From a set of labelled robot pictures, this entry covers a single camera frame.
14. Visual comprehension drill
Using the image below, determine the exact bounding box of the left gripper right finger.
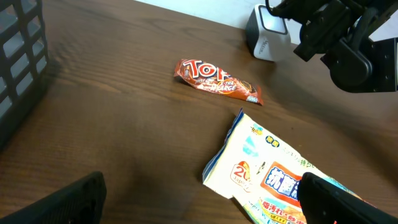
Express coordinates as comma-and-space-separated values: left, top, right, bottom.
297, 172, 397, 224

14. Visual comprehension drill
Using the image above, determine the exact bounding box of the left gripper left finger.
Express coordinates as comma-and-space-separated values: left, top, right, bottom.
1, 171, 107, 224

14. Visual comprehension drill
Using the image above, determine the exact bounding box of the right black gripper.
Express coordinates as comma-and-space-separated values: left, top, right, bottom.
270, 0, 373, 62

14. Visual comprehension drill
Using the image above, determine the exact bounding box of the yellow chips bag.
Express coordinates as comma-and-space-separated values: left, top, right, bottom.
202, 111, 355, 223

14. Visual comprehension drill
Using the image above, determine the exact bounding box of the red Top chocolate bar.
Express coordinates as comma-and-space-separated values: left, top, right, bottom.
174, 59, 264, 106

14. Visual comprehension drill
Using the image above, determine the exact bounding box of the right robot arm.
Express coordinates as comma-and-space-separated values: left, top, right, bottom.
266, 0, 397, 93

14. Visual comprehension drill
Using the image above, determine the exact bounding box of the white barcode scanner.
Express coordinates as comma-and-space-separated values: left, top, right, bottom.
245, 4, 291, 62

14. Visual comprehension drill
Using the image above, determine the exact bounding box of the grey plastic basket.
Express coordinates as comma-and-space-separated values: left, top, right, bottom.
1, 0, 49, 147

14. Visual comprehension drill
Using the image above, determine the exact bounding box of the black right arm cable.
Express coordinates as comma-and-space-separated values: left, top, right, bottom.
264, 0, 280, 18

